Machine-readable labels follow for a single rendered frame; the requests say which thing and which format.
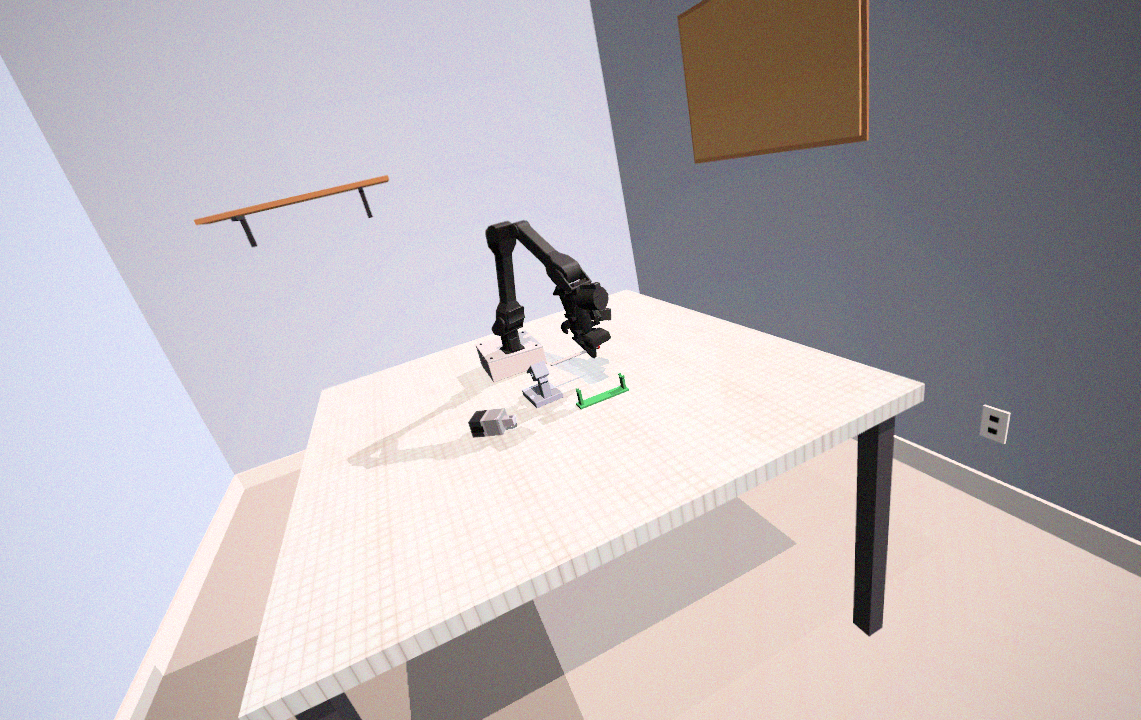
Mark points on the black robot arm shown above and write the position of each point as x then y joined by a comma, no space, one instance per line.
561,269

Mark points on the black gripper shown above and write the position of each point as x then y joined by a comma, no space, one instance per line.
588,338

